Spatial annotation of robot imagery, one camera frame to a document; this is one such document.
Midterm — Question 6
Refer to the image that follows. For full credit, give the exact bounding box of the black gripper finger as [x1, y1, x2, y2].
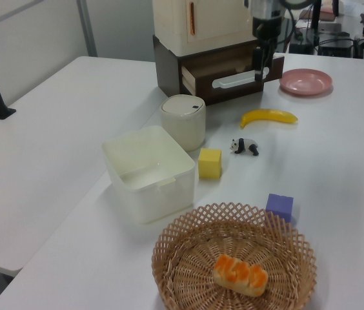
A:
[263, 39, 279, 71]
[253, 46, 264, 82]

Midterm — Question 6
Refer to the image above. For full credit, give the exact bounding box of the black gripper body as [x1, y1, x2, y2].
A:
[251, 16, 283, 42]

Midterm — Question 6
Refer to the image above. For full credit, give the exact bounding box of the panda toy figure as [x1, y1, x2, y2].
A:
[228, 138, 261, 157]

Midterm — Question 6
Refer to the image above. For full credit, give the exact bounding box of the yellow toy banana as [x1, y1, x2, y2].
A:
[239, 108, 299, 129]

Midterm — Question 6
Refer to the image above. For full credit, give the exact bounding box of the dark brown wooden drawer cabinet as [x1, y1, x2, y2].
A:
[152, 34, 285, 107]

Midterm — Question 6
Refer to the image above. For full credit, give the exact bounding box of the toy bread with orange topping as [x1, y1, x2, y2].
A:
[212, 254, 269, 296]

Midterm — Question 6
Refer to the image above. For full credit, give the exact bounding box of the pink plastic plate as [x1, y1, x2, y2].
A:
[278, 68, 334, 97]

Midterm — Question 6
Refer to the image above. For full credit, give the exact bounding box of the black electronic device box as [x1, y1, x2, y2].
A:
[317, 37, 354, 58]

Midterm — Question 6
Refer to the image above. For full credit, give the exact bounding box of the small cream lidded trash can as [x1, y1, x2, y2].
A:
[159, 94, 207, 152]

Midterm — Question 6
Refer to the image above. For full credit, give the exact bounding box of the cream plastic storage box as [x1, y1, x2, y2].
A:
[152, 0, 259, 57]

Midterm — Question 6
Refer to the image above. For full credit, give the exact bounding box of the yellow foam cube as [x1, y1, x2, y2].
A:
[197, 148, 223, 180]

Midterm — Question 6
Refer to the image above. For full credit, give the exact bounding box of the purple foam cube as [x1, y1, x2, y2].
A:
[265, 193, 295, 223]

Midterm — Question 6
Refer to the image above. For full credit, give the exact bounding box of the white plastic open bin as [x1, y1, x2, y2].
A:
[101, 125, 197, 225]

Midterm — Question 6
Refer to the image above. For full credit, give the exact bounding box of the woven wicker basket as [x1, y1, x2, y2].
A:
[151, 201, 318, 310]

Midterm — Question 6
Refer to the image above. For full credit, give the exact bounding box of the wooden drawer with white handle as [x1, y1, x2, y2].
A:
[181, 56, 285, 107]

